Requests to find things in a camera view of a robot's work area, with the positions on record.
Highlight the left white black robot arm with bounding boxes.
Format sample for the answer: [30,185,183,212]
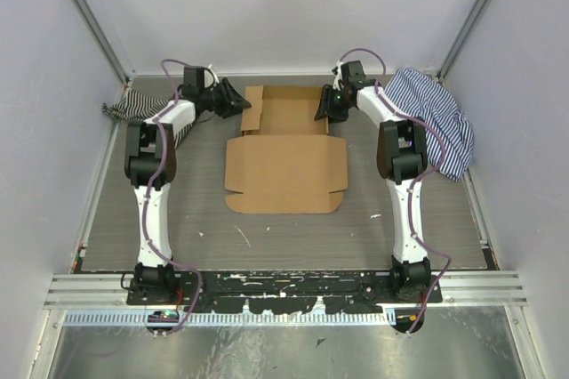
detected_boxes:
[124,63,251,305]

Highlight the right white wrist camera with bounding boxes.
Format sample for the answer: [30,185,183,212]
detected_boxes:
[332,60,344,91]

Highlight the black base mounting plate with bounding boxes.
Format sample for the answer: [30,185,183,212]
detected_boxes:
[125,270,442,315]

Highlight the blue white striped cloth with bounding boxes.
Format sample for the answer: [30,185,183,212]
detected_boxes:
[385,68,474,181]

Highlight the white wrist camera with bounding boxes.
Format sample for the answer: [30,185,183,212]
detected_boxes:
[332,60,344,91]
[204,65,220,89]

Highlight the slotted grey cable duct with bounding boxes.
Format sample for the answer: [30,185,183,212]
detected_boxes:
[63,309,396,327]

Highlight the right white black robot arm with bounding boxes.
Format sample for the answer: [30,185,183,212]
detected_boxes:
[314,60,431,303]

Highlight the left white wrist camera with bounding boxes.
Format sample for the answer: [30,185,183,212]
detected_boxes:
[204,65,220,89]

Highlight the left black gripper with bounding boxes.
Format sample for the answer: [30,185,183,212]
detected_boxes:
[201,78,252,120]

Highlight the aluminium frame post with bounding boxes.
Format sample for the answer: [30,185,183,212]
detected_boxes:
[437,0,492,81]
[71,0,131,85]

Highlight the aluminium front rail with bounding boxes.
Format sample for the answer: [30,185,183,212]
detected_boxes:
[44,270,527,312]

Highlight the left aluminium frame post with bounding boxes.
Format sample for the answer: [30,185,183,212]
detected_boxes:
[71,0,131,85]

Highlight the brown cardboard box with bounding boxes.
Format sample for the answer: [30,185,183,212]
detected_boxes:
[225,85,349,214]

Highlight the right aluminium frame post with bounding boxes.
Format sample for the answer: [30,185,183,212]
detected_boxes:
[437,0,492,81]

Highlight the black white striped cloth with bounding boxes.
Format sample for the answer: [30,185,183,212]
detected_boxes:
[101,89,198,149]

